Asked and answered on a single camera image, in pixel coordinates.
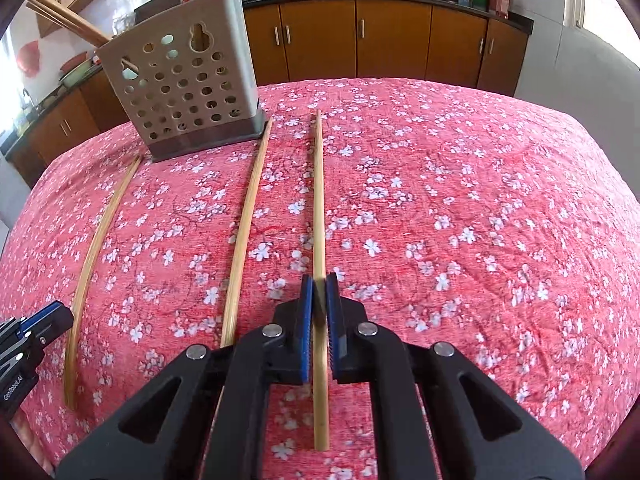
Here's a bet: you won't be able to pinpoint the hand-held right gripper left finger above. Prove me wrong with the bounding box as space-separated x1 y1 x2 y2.
54 275 316 480

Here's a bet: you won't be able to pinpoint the red plastic bag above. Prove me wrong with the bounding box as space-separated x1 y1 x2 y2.
18 39 42 79

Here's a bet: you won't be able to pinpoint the wooden base cabinets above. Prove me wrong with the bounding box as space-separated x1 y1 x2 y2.
5 0 533 176

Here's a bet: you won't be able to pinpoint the black countertop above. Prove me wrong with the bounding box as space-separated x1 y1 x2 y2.
0 0 535 157

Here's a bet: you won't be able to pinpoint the perforated grey utensil holder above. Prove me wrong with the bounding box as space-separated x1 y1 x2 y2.
95 0 268 163

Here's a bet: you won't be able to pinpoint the dark cutting board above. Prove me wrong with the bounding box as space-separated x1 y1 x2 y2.
133 0 182 26

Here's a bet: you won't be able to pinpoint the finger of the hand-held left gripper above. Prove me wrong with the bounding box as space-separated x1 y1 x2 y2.
0 317 24 346
19 301 74 347

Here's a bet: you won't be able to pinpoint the green basin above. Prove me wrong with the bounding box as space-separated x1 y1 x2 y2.
58 62 99 85

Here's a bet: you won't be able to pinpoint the person's left hand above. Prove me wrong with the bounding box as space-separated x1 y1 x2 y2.
12 417 55 477

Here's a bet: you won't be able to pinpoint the red floral tablecloth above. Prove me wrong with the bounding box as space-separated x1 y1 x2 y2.
0 77 640 480

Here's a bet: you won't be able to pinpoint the white framed window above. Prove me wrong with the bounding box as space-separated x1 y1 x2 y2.
561 0 640 69

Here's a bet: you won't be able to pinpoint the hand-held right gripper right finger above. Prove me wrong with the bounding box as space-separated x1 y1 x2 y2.
325 272 586 480

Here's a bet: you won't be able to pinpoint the bamboo chopstick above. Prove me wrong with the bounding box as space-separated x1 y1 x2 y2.
64 154 144 411
24 1 105 48
311 109 331 452
219 118 274 351
30 0 112 42

